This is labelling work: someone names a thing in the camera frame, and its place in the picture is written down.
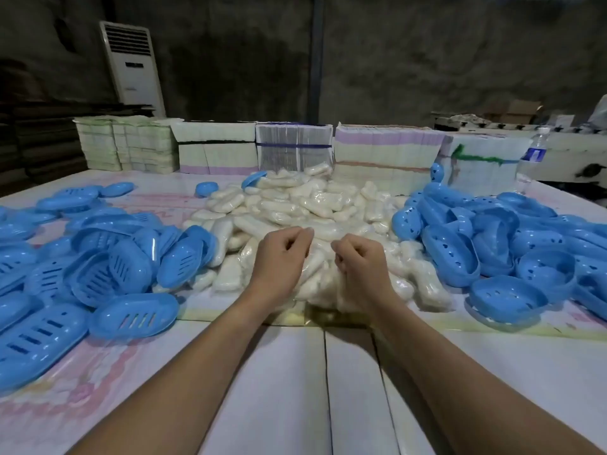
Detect person's right forearm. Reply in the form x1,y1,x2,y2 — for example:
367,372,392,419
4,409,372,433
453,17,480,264
372,298,606,455

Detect white sheet stack, green mark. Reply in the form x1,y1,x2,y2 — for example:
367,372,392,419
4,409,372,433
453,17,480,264
438,132,534,197

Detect stacks of brown cardboard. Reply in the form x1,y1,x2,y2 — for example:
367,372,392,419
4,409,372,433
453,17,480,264
0,101,155,195

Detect row of stacked flat cartons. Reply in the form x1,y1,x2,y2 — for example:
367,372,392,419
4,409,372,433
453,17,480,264
170,120,259,176

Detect silver sheet bundle, blue band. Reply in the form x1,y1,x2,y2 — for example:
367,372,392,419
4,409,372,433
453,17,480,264
255,121,334,172

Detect stack of greenish paper sheets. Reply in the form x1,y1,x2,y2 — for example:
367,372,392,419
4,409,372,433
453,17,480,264
73,116,183,175

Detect white standing air conditioner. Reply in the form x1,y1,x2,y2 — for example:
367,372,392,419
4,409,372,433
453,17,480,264
98,21,167,118

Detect brown cardboard box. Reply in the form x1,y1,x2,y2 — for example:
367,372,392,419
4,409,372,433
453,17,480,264
483,99,544,124

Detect pile of blue plastic lids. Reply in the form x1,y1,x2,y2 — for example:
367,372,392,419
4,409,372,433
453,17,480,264
391,182,607,324

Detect clear plastic bag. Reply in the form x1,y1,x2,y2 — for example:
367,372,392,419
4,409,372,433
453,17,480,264
284,241,380,327

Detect person's left forearm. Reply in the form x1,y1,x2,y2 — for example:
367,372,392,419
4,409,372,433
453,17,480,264
66,291,283,455

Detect person's right hand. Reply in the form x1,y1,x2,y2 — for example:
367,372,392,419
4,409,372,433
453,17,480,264
330,233,402,318

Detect dark metal pillar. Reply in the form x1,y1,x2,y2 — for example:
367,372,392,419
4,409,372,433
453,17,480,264
307,0,326,124

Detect clear water bottle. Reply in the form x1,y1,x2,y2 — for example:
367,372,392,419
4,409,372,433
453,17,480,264
514,126,551,195

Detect pile of blue slotted lids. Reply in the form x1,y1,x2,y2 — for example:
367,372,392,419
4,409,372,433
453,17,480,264
0,181,219,392

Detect white plastic bag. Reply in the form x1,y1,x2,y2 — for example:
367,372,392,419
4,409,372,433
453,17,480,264
587,94,607,126

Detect person's left hand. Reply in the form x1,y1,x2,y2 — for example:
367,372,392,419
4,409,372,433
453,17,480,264
246,227,315,308

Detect white carton stack, pink stripe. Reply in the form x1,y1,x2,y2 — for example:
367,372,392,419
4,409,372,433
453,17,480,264
333,123,446,195

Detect pile of white soaps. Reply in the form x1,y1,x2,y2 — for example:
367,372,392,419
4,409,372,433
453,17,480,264
182,161,456,323

